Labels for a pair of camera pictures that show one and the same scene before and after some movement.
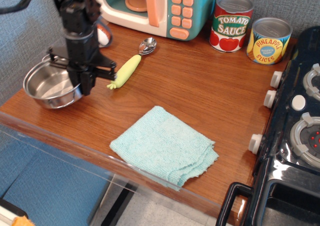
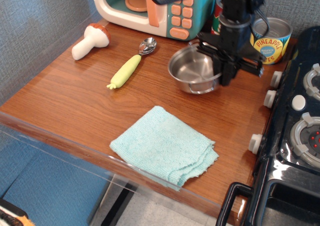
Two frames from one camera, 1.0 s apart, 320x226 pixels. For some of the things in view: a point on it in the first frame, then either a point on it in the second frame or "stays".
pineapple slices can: x=269 y=40 stays
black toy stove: x=286 y=188 stays
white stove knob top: x=276 y=78 stays
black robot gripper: x=82 y=53 -> x=231 y=41
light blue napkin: x=165 y=148 stays
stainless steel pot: x=48 y=81 -> x=193 y=68
